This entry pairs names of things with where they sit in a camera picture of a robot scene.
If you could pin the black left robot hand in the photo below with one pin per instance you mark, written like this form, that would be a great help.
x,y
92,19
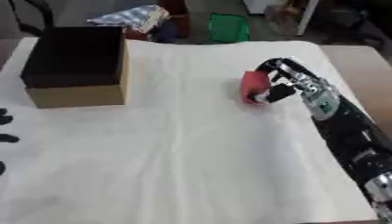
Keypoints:
x,y
6,137

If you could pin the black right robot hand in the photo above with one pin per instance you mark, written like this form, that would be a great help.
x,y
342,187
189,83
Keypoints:
x,y
284,90

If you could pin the red block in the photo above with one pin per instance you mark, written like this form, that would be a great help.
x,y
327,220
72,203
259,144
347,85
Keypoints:
x,y
253,84

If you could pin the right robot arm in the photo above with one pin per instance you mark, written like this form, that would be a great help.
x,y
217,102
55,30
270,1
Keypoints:
x,y
357,145

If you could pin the tan cardboard box black inside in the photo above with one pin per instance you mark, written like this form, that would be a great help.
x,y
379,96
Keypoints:
x,y
76,67

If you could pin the green bag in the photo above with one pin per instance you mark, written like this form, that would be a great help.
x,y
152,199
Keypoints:
x,y
228,28

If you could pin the black chair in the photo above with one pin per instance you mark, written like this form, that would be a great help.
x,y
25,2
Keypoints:
x,y
31,17

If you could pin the patterned cloth bundle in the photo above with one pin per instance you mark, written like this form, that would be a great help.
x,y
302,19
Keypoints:
x,y
133,19

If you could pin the white post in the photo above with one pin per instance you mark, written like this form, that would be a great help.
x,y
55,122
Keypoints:
x,y
307,16

